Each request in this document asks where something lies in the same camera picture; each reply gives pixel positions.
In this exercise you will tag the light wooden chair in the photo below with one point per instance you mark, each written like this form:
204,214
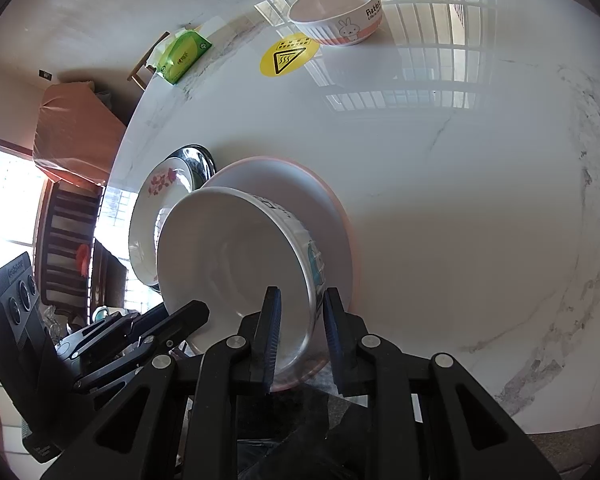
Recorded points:
142,67

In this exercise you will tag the white bowl with rabbit print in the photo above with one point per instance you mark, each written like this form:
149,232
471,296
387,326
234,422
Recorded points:
330,5

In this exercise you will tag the orange plastic item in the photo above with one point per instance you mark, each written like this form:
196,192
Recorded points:
83,260

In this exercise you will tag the yellow round warning sticker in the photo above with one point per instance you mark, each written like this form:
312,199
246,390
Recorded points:
285,60

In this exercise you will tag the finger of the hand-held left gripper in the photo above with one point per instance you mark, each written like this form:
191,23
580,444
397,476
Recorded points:
125,367
170,320

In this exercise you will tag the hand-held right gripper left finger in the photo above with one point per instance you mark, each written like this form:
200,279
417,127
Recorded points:
272,340

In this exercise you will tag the dark wooden slatted chair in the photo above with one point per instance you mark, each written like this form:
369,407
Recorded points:
62,240

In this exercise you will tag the pink bowl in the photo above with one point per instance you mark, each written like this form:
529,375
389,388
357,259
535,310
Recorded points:
330,230

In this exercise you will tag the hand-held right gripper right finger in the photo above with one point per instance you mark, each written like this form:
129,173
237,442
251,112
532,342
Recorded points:
334,340

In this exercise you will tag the orange cloth covered furniture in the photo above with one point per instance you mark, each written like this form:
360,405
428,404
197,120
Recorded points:
75,130

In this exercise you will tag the green tissue pack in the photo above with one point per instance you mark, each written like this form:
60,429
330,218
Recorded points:
182,57

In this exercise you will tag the white plate with rose print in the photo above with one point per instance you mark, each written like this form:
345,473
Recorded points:
147,220

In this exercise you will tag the white bowl with blue stripes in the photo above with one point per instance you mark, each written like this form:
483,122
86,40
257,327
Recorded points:
220,260

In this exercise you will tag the black wall switch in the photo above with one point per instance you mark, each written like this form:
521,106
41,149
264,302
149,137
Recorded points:
46,75

